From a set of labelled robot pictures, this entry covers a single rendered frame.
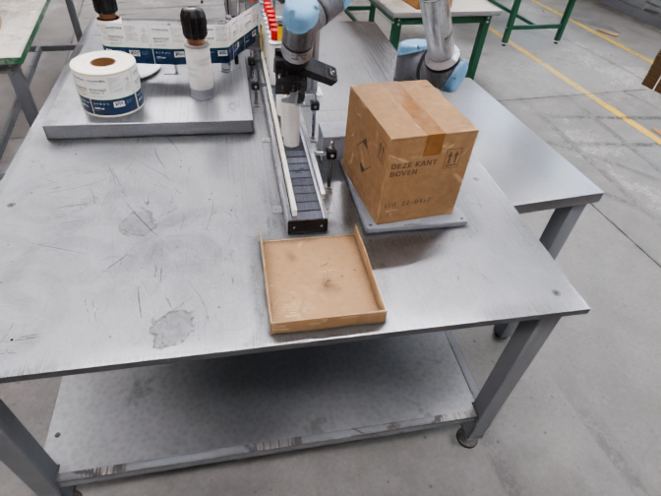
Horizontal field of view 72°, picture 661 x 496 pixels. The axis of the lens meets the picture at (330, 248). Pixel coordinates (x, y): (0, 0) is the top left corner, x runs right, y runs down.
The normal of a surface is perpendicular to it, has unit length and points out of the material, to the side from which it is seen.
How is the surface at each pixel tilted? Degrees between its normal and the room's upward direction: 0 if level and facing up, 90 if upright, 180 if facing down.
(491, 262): 0
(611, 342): 0
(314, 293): 0
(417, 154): 90
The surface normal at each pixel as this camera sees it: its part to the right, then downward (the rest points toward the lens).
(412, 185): 0.29, 0.67
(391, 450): 0.07, -0.72
